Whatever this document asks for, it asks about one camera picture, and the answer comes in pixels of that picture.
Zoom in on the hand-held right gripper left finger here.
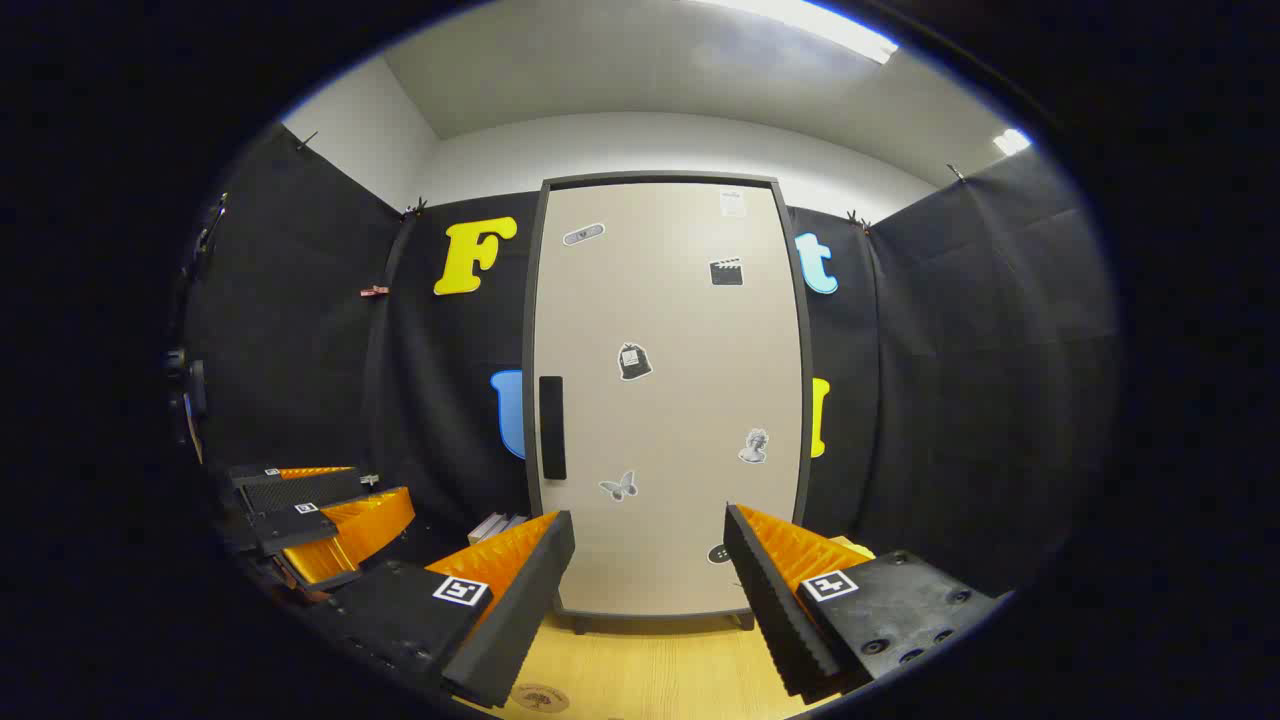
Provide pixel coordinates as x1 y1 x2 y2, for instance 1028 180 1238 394
300 511 577 709

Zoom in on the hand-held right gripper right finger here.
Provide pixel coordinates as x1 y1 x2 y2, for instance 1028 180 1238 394
724 504 1001 702

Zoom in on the round wooden coaster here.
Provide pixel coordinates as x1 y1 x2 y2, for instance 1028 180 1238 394
510 683 572 717

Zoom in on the black cabinet door handle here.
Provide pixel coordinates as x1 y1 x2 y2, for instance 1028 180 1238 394
539 376 568 481

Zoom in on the beige cabinet door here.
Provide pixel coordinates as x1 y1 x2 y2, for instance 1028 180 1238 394
534 181 805 614

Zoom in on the dark grey cabinet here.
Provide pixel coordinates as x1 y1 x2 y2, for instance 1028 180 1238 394
520 172 814 634

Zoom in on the black tripod rig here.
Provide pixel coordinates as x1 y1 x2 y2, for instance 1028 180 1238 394
163 190 229 466

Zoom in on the black backdrop cloth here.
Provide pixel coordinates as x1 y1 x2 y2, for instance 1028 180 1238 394
175 120 1121 601

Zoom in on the long ceiling light panel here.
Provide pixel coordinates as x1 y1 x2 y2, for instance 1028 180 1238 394
700 0 901 65

